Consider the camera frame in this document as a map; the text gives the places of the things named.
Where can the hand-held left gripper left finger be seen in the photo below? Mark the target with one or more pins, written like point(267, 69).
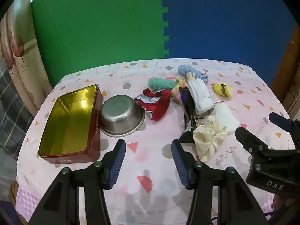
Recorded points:
point(116, 163)

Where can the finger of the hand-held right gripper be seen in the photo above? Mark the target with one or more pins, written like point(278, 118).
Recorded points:
point(249, 140)
point(280, 121)

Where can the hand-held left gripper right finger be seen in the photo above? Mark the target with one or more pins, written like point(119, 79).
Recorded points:
point(181, 166)

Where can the white knitted cloth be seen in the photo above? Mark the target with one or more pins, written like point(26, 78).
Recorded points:
point(225, 117)

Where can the cream scrunchie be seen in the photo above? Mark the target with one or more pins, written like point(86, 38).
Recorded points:
point(206, 138)

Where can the yellow black soft toy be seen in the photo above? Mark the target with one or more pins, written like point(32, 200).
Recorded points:
point(220, 88)

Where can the red and silver pouch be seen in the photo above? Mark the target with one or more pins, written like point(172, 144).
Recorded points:
point(157, 107)

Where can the red tin box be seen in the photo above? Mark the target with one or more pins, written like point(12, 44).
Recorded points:
point(68, 121)

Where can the white towel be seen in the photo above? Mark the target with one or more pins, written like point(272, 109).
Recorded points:
point(199, 93)

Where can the pastel flowered towel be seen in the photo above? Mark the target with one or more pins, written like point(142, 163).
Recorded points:
point(178, 89)

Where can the teal fluffy scrunchie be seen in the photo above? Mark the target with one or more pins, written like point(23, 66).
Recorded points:
point(159, 83)

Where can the blue towel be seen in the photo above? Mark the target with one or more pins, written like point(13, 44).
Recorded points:
point(185, 70)

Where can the person's right hand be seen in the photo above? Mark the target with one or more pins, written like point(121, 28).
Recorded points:
point(280, 202)

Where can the pink patterned tablecloth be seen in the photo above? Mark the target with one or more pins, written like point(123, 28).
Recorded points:
point(150, 131)

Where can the steel bowl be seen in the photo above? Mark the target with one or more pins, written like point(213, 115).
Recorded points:
point(121, 114)

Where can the cotton swab packet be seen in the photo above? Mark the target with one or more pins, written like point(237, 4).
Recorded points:
point(188, 112)

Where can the brown cloth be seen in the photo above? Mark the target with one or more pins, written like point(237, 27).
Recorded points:
point(13, 192)

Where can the blue foam mat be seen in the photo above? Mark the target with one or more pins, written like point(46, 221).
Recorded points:
point(222, 23)

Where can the dark plaid cloth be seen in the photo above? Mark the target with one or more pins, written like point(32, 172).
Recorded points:
point(11, 112)

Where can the green foam mat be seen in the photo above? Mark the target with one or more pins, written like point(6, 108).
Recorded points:
point(98, 28)

